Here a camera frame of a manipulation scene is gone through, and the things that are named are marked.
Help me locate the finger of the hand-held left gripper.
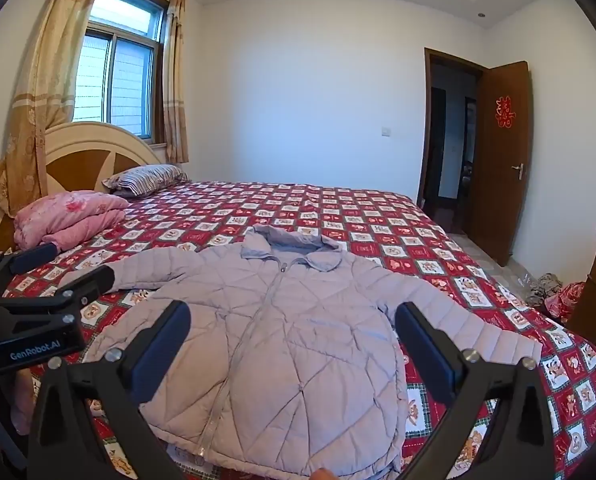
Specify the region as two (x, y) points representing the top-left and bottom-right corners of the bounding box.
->
(0, 265), (117, 328)
(0, 242), (60, 277)

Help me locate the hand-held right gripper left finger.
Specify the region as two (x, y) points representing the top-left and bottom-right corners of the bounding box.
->
(27, 300), (193, 480)

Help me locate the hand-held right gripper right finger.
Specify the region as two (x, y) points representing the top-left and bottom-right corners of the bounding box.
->
(394, 302), (571, 480)

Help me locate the light quilted puffer jacket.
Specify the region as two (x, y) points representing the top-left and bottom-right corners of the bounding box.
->
(58, 225), (543, 480)

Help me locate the folded pink floral quilt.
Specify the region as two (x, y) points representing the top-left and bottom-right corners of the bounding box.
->
(13, 190), (130, 251)

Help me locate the cream and wood headboard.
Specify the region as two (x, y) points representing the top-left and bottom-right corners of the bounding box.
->
(0, 121), (165, 256)

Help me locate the striped pillow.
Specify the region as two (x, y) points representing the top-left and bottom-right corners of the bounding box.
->
(101, 164), (189, 198)

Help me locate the grey cloth heap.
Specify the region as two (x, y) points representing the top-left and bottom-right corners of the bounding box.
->
(526, 272), (563, 306)

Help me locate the red printed checked blanket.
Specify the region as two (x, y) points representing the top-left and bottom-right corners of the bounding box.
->
(0, 180), (596, 480)

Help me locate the brown wooden door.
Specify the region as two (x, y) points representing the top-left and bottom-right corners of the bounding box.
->
(462, 61), (534, 267)

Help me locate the wide beige floral curtain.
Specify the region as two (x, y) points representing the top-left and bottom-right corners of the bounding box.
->
(0, 0), (114, 218)

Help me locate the window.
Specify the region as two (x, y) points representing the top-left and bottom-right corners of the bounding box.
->
(70, 0), (171, 146)

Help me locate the narrow beige floral curtain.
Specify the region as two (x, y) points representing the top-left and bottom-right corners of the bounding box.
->
(162, 0), (191, 165)

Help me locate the red paper door decoration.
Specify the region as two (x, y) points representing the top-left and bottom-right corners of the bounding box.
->
(494, 95), (516, 130)

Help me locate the brown door frame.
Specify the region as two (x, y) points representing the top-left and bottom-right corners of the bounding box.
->
(417, 47), (488, 211)

